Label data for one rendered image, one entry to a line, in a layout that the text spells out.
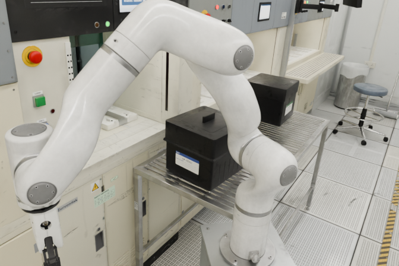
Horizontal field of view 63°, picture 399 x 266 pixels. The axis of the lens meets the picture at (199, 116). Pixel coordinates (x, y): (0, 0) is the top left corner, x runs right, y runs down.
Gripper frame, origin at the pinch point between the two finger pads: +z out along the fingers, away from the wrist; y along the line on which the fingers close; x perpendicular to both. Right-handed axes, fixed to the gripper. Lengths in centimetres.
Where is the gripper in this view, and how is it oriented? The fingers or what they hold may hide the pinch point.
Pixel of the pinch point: (49, 256)
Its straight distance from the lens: 87.2
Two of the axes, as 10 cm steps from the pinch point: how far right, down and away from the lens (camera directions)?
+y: -5.2, -3.6, 7.8
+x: -8.5, 1.6, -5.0
